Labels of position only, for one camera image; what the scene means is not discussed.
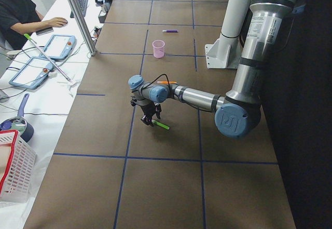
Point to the aluminium frame post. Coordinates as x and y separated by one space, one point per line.
82 26

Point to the blue frying pan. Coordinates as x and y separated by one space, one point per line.
19 123

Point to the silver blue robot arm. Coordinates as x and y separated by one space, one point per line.
249 31

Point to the green highlighter pen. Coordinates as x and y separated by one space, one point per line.
155 122

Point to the person in black shirt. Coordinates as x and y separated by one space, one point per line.
19 17

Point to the blue teach pendant near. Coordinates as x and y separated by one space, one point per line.
31 75

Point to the pink mesh pen holder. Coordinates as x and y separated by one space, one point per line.
158 48

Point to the white red plastic basket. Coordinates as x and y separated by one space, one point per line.
17 162

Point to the black keyboard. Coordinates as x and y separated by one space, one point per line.
83 5

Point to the blue teach pendant far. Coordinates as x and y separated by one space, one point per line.
59 46

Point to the long metal rod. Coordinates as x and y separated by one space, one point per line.
48 58

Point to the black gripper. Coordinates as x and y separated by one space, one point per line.
147 109

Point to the orange highlighter pen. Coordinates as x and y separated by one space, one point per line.
166 82

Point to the purple highlighter pen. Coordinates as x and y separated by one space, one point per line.
170 31

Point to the blue teach pendant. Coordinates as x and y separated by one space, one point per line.
59 46
31 75

